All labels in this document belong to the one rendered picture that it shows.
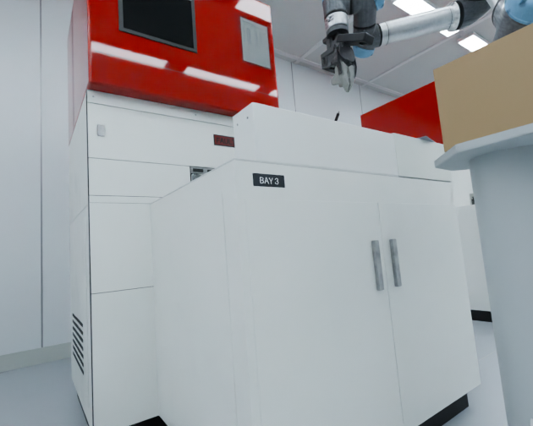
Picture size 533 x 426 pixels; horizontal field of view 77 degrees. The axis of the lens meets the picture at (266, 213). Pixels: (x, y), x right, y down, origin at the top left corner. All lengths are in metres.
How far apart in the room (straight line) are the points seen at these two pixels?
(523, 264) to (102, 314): 1.17
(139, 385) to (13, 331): 1.54
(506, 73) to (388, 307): 0.64
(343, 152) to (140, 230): 0.75
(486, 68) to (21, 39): 2.88
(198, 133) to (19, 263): 1.68
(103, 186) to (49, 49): 1.99
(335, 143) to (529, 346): 0.64
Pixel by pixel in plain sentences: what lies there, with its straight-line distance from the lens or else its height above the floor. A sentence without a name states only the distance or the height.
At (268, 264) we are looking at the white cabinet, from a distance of 0.74.
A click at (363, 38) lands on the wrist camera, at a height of 1.21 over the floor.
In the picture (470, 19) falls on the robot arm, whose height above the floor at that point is 1.34.
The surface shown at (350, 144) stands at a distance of 1.00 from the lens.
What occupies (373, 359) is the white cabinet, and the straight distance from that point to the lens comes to 1.01.
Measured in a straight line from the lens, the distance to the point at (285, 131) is 0.84.
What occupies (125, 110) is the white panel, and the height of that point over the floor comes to 1.17.
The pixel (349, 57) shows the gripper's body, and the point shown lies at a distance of 1.20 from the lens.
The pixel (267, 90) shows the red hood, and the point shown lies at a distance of 1.66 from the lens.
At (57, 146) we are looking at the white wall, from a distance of 2.85.
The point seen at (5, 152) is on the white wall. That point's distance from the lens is 2.83.
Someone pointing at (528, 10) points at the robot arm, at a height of 1.10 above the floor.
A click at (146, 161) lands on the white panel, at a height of 0.98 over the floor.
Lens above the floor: 0.62
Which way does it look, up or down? 6 degrees up
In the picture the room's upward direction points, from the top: 5 degrees counter-clockwise
